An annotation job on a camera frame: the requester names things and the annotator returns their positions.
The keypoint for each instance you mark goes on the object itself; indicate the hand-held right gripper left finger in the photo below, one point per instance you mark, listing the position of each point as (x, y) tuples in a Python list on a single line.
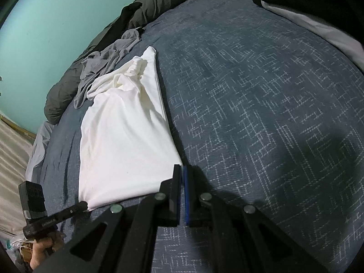
[(177, 196)]

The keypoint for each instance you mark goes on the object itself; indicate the black cloth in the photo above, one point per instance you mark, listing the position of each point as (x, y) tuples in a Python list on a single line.
[(129, 15)]

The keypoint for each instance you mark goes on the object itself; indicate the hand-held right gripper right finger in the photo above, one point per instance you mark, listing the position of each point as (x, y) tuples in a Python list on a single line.
[(186, 202)]

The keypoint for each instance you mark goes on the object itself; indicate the clear plastic bag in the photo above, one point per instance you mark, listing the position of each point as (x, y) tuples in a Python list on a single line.
[(18, 250)]

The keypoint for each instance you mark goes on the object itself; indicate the crumpled grey shirt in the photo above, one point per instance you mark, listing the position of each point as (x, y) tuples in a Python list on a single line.
[(102, 59)]

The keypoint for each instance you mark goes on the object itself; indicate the person's left hand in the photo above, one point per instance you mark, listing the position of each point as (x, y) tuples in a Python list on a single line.
[(42, 250)]

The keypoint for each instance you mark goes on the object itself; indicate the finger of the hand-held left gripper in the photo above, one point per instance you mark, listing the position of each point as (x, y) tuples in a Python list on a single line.
[(71, 211)]

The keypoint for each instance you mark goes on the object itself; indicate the white polo shirt black trim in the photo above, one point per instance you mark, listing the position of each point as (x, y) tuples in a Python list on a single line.
[(122, 136)]

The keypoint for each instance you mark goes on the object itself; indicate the blue patterned bed cover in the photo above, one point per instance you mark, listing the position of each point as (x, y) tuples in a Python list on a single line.
[(256, 119)]

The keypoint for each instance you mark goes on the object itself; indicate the light grey sheet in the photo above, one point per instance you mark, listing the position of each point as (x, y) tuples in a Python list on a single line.
[(39, 148)]

